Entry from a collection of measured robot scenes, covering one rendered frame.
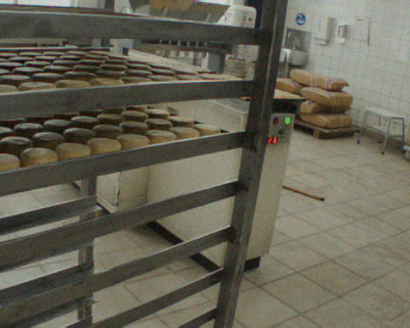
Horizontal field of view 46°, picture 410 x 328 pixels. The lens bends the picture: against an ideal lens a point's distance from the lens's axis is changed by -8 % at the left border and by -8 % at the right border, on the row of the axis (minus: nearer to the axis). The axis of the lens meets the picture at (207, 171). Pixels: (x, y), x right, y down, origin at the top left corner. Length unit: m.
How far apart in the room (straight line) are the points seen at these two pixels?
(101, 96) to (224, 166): 1.77
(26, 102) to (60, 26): 0.10
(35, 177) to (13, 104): 0.10
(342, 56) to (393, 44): 0.84
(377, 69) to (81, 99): 6.21
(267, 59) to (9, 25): 0.46
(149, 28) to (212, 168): 1.81
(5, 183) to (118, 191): 2.28
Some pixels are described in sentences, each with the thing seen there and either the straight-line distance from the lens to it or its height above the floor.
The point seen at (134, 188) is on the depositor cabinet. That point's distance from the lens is 2.90.
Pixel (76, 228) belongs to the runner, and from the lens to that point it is 0.69.
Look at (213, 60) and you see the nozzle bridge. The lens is 3.21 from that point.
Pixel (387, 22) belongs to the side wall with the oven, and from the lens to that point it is 6.71.
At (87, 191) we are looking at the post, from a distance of 1.25.
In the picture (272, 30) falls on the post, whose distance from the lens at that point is 0.86.
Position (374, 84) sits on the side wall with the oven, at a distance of 6.74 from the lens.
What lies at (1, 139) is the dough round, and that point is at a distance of 0.76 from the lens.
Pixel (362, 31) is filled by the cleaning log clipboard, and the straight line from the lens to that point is 6.88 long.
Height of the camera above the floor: 1.26
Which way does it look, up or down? 18 degrees down
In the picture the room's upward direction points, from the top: 8 degrees clockwise
